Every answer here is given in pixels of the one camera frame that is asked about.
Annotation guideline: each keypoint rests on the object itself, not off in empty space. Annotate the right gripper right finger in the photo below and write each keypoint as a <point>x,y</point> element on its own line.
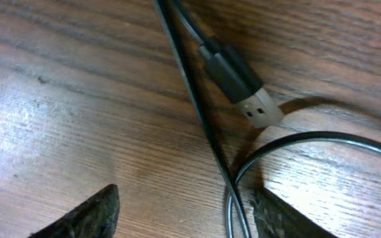
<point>275,218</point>

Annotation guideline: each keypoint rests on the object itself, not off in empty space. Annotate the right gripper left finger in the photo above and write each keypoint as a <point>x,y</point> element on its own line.
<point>96,217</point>

